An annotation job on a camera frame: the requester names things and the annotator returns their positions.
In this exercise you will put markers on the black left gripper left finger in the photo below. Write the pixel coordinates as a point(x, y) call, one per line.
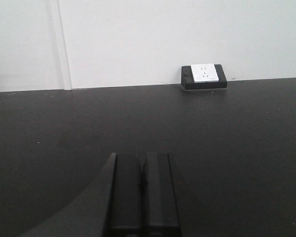
point(124, 216)

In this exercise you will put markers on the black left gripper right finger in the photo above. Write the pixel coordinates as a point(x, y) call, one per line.
point(160, 217)

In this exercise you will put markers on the white socket in black box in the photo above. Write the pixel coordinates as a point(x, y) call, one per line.
point(203, 76)

